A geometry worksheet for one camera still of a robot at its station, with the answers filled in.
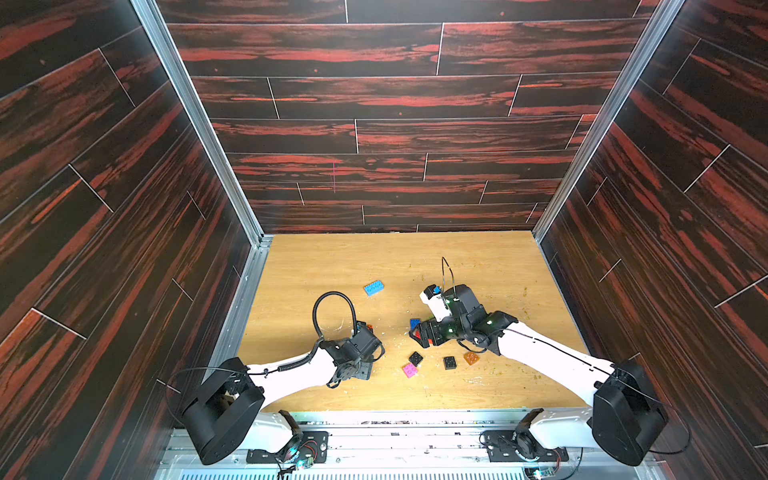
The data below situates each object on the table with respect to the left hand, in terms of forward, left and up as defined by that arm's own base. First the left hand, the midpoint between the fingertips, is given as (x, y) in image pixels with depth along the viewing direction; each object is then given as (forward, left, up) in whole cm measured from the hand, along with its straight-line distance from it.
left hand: (361, 364), depth 88 cm
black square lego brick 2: (0, -26, +1) cm, 26 cm away
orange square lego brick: (+2, -32, +2) cm, 33 cm away
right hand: (+8, -19, +10) cm, 23 cm away
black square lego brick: (+2, -16, +1) cm, 16 cm away
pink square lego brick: (-2, -14, 0) cm, 15 cm away
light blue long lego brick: (+27, -2, +1) cm, 27 cm away
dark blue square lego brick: (+13, -16, +2) cm, 21 cm away
